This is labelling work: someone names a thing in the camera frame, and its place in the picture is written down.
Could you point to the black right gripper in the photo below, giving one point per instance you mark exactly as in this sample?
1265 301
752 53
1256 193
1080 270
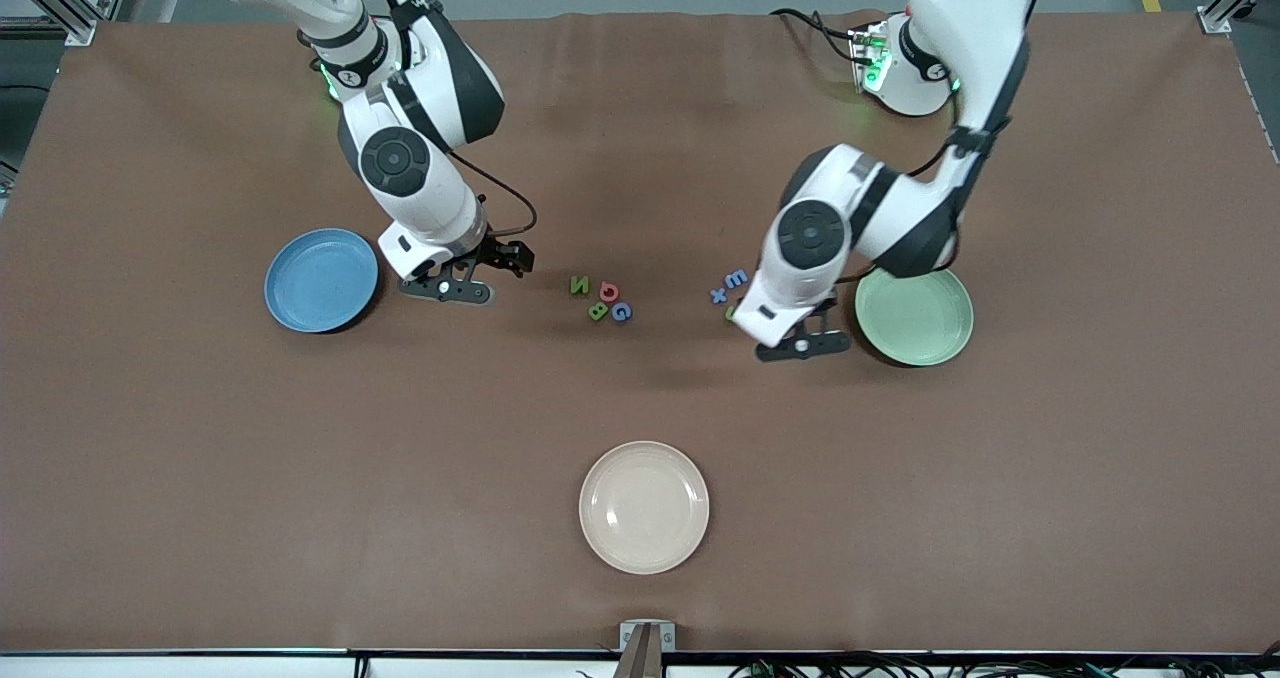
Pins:
497 253

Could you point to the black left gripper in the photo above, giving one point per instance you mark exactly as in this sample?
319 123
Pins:
826 303

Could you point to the blue foam letter E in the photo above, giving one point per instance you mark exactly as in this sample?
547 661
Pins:
736 279

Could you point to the green foam letter B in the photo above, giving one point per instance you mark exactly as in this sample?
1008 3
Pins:
598 312

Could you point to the pink foam letter G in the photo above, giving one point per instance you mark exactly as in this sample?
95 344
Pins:
603 290

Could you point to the blue foam letter G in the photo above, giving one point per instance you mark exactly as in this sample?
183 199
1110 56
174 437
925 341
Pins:
614 310

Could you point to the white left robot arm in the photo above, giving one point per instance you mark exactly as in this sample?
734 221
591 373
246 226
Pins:
900 208

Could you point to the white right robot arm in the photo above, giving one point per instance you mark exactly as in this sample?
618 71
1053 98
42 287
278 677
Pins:
420 188

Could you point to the green plate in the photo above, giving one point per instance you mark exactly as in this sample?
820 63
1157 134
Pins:
920 323

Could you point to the blue plate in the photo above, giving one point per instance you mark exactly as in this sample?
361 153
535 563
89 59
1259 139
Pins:
320 281

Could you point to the beige plate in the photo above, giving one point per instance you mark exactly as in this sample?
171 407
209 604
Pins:
644 507

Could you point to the brown table cover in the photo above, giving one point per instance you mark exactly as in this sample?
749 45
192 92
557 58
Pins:
200 458

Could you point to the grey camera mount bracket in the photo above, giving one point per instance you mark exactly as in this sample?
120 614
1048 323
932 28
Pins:
647 658

